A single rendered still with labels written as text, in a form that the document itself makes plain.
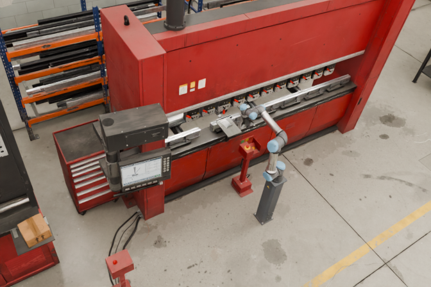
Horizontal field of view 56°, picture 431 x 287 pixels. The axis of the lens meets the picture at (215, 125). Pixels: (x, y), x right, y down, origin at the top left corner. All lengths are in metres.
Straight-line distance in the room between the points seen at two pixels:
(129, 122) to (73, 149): 1.30
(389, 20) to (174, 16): 2.85
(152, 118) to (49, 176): 2.55
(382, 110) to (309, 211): 2.60
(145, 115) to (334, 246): 2.91
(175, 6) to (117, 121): 1.07
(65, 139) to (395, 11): 4.01
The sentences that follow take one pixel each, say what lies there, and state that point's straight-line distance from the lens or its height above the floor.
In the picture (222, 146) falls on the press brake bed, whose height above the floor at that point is 0.70.
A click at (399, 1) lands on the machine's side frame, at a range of 5.31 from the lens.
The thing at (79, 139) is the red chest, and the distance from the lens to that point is 4.46.
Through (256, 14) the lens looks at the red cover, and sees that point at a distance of 3.99.
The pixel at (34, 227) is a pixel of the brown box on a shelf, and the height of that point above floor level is 1.11.
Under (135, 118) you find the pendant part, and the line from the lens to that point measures 3.23.
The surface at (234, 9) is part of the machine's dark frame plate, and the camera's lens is 4.02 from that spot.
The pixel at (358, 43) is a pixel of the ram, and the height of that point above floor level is 1.54.
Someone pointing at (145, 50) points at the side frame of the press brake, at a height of 2.30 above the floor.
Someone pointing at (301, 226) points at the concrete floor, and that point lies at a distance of 5.14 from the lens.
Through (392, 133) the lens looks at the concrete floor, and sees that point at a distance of 6.84.
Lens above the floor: 4.17
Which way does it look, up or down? 44 degrees down
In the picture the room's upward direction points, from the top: 8 degrees clockwise
